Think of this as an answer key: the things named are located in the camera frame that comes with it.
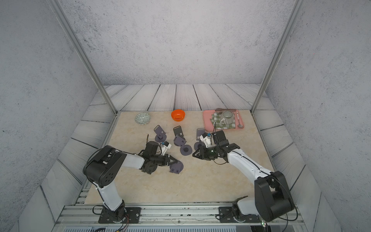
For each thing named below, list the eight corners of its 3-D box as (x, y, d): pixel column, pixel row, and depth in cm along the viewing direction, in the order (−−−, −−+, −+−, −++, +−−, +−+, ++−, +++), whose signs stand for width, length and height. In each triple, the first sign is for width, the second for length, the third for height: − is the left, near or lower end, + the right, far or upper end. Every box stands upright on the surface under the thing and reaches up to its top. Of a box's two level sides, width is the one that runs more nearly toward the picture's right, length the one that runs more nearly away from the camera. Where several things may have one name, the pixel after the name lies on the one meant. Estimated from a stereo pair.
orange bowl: (170, 121, 115) (170, 119, 113) (172, 112, 122) (171, 109, 120) (185, 121, 115) (184, 119, 113) (185, 111, 122) (185, 109, 120)
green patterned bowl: (135, 124, 114) (133, 121, 112) (137, 115, 121) (136, 112, 118) (148, 124, 114) (147, 121, 111) (151, 115, 121) (150, 112, 118)
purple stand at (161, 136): (154, 140, 106) (151, 131, 98) (160, 134, 109) (157, 124, 101) (161, 144, 103) (159, 135, 95) (167, 137, 107) (165, 128, 99)
